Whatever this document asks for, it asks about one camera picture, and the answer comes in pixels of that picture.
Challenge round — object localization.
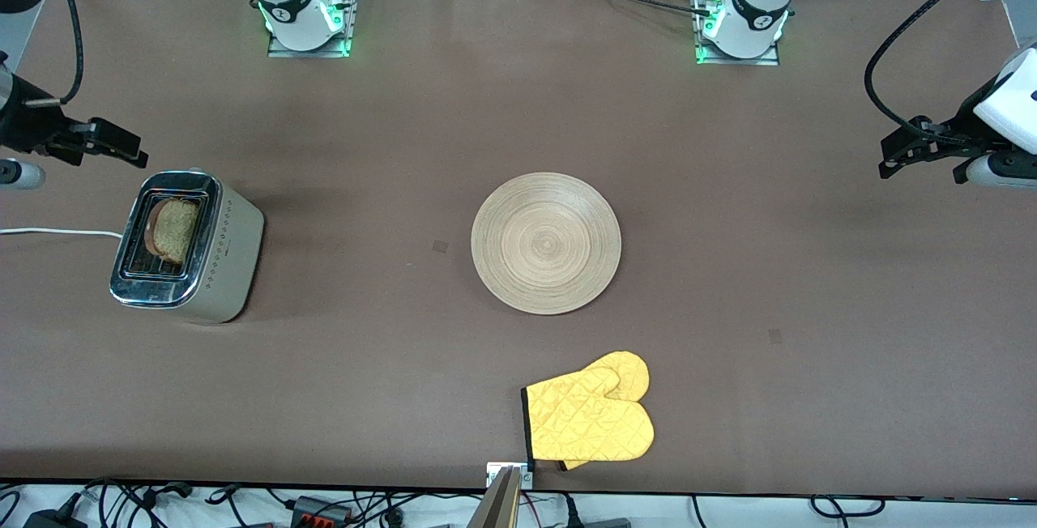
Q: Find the brown bread slice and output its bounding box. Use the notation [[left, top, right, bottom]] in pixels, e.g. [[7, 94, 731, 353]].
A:
[[143, 197, 203, 266]]

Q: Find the round wooden plate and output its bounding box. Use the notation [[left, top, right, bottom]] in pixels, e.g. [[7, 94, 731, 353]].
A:
[[471, 172, 622, 316]]

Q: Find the silver two-slot toaster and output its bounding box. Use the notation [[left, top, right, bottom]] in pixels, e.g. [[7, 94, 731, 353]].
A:
[[109, 166, 266, 325]]

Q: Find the yellow quilted oven mitt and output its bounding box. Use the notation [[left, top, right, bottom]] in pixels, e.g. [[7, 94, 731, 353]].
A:
[[557, 351, 651, 472], [521, 366, 655, 465]]

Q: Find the black orange connector block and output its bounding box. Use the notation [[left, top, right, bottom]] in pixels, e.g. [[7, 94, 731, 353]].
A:
[[290, 496, 354, 526]]

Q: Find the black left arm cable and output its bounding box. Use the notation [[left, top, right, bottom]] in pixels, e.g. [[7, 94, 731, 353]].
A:
[[864, 0, 1020, 134]]

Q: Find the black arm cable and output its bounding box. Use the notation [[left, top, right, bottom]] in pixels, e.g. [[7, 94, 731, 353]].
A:
[[864, 0, 1020, 134], [47, 0, 85, 106]]

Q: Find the white toaster power cord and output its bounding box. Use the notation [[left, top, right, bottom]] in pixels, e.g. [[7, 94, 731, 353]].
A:
[[0, 227, 123, 240]]

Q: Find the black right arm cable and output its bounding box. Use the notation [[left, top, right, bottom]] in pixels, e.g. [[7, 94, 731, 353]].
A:
[[47, 0, 85, 106]]

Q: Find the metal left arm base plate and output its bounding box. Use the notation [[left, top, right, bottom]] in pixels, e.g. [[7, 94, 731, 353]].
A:
[[693, 0, 783, 67]]

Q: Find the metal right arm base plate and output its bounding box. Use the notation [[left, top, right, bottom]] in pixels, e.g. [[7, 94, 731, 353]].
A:
[[267, 0, 358, 59]]

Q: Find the black looped floor cable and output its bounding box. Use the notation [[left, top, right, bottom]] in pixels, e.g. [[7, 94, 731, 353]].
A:
[[810, 495, 886, 520]]

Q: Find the small metal mount bracket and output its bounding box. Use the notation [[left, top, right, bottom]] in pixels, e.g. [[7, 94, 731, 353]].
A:
[[486, 462, 536, 489]]

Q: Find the aluminium camera mount profile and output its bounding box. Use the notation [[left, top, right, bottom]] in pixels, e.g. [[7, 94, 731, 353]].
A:
[[466, 466, 523, 528]]

